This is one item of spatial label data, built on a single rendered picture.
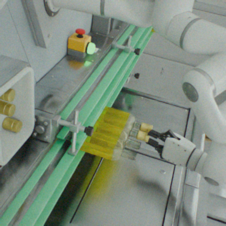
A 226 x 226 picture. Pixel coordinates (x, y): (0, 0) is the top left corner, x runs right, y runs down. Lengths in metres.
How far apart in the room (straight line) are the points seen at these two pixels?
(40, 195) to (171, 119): 0.88
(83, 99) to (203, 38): 0.47
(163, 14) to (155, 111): 0.84
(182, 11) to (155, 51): 6.49
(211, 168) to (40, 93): 0.57
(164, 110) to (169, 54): 5.68
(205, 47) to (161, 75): 6.74
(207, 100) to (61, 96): 0.49
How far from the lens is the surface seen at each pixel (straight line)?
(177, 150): 1.12
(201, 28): 0.78
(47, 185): 0.91
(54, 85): 1.09
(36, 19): 0.94
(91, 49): 1.26
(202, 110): 0.76
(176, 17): 0.82
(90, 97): 1.08
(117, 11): 0.92
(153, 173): 1.22
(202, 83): 0.73
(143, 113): 1.56
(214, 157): 0.94
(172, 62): 7.34
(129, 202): 1.11
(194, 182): 1.26
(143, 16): 0.91
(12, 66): 0.83
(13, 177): 0.91
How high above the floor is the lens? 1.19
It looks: 9 degrees down
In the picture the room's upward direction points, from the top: 107 degrees clockwise
